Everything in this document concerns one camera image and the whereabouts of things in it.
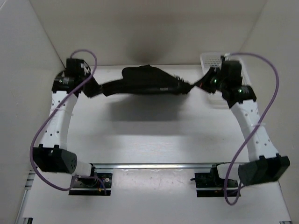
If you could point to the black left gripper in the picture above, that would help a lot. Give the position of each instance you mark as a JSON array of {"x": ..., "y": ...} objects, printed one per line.
[{"x": 96, "y": 89}]

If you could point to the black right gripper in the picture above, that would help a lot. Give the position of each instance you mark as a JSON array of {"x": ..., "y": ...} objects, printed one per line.
[{"x": 203, "y": 83}]

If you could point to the black shorts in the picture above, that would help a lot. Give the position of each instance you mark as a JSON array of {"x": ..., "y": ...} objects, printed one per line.
[{"x": 146, "y": 80}]

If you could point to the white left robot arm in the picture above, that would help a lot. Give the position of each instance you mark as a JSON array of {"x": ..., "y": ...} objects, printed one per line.
[{"x": 51, "y": 154}]

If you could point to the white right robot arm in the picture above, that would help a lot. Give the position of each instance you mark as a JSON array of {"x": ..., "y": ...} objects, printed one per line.
[{"x": 265, "y": 163}]

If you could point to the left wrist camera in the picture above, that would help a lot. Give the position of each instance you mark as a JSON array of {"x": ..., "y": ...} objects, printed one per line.
[{"x": 76, "y": 68}]

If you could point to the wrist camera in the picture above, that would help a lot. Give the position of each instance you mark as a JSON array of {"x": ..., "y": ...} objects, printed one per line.
[
  {"x": 231, "y": 71},
  {"x": 76, "y": 68}
]

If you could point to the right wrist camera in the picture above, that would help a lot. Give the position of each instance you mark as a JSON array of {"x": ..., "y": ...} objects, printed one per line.
[{"x": 231, "y": 71}]

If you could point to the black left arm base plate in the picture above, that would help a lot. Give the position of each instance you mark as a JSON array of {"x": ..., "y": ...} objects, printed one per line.
[{"x": 101, "y": 186}]

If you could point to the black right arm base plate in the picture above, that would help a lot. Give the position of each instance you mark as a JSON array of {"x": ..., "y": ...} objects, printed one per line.
[{"x": 209, "y": 184}]

